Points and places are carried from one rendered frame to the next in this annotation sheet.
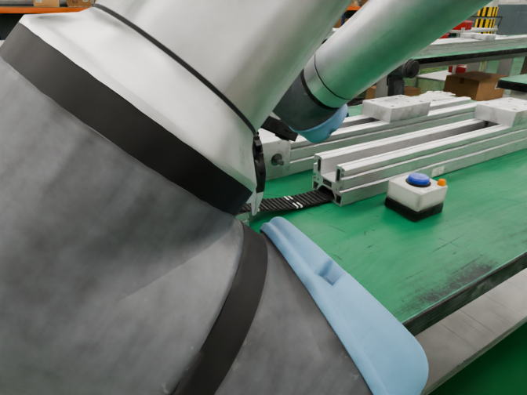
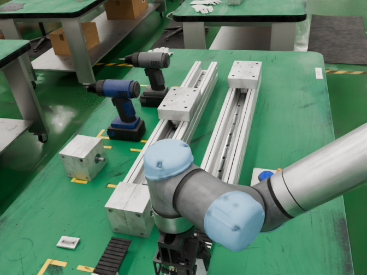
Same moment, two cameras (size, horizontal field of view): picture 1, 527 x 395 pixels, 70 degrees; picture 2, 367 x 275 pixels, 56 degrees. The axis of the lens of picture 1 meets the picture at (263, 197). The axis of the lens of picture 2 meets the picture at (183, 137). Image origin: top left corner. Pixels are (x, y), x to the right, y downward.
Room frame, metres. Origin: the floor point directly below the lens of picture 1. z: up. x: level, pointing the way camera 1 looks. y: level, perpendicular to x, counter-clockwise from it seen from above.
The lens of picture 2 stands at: (0.30, 0.29, 1.48)
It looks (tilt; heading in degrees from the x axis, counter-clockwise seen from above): 35 degrees down; 320
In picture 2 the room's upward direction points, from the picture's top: 6 degrees counter-clockwise
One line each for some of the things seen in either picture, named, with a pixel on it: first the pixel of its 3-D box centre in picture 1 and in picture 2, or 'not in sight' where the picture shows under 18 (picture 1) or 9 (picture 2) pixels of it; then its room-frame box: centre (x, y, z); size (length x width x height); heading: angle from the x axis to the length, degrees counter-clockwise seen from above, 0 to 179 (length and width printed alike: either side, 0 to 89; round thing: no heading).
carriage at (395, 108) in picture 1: (394, 112); (180, 106); (1.09, -0.38, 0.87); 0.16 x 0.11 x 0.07; 120
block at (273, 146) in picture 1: (266, 155); (137, 210); (0.86, -0.01, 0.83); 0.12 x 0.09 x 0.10; 30
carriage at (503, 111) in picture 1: (509, 115); (245, 77); (1.05, -0.70, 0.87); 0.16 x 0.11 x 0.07; 120
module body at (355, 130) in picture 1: (392, 128); (182, 118); (1.09, -0.38, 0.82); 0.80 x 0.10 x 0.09; 120
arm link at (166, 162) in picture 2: not in sight; (171, 178); (0.63, 0.04, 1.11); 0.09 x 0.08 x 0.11; 1
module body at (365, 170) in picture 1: (448, 147); (235, 122); (0.93, -0.48, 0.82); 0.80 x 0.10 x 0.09; 120
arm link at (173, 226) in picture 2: not in sight; (176, 211); (0.63, 0.04, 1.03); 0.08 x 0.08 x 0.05
